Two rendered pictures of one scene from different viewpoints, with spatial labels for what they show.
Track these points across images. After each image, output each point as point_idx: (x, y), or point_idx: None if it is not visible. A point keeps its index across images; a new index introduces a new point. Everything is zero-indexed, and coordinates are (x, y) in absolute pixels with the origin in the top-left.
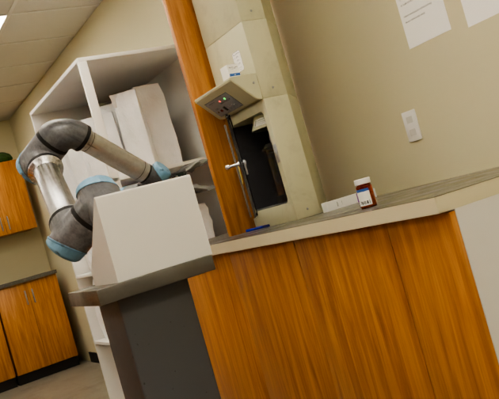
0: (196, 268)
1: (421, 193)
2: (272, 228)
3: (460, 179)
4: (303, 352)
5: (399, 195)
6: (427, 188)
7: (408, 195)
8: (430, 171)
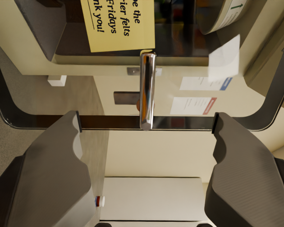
0: None
1: (93, 184)
2: (14, 156)
3: (96, 134)
4: None
5: (86, 135)
6: (91, 135)
7: (90, 166)
8: None
